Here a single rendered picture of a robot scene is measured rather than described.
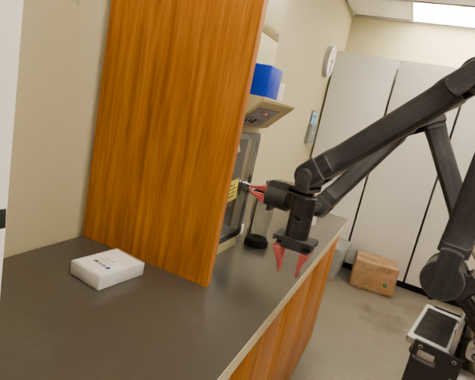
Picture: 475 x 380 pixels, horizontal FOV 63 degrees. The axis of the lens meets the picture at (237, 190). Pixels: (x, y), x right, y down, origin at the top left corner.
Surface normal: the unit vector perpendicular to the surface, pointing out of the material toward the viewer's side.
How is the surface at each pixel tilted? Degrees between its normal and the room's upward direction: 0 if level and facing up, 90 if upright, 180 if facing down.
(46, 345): 0
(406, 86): 90
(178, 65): 90
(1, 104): 90
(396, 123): 91
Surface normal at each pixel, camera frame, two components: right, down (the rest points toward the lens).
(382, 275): -0.29, 0.11
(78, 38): 0.89, 0.27
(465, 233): -0.49, -0.07
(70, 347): 0.21, -0.96
